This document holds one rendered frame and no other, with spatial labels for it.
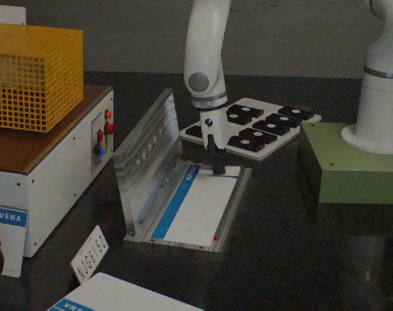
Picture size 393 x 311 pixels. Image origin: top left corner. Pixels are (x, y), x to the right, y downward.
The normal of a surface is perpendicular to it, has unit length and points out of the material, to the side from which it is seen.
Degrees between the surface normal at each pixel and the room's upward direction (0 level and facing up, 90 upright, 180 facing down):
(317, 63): 90
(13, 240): 69
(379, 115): 90
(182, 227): 0
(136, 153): 79
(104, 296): 0
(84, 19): 90
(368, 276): 0
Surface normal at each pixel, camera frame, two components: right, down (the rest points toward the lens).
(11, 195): -0.21, 0.37
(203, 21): -0.04, -0.43
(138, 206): 0.97, -0.06
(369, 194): 0.04, 0.39
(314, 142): 0.04, -0.92
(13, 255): -0.24, 0.01
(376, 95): -0.55, 0.30
